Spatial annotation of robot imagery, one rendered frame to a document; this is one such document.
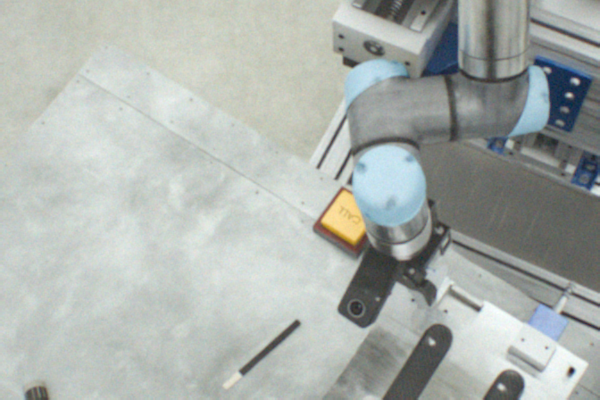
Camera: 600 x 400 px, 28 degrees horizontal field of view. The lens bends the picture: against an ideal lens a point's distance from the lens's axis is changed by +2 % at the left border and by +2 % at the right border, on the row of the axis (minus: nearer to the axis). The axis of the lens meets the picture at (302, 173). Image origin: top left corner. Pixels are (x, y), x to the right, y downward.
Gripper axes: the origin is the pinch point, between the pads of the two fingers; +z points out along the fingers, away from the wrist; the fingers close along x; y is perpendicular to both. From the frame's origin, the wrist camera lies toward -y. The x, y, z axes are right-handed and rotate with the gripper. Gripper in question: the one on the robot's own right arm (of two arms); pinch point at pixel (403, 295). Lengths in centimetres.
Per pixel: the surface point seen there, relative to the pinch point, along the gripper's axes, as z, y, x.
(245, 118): 91, 38, 76
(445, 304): 9.0, 3.9, -3.3
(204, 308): 11.0, -14.0, 26.1
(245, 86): 91, 45, 81
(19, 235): 8, -20, 55
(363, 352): 5.3, -8.2, 1.7
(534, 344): 4.9, 4.5, -16.6
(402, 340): 5.8, -4.0, -1.7
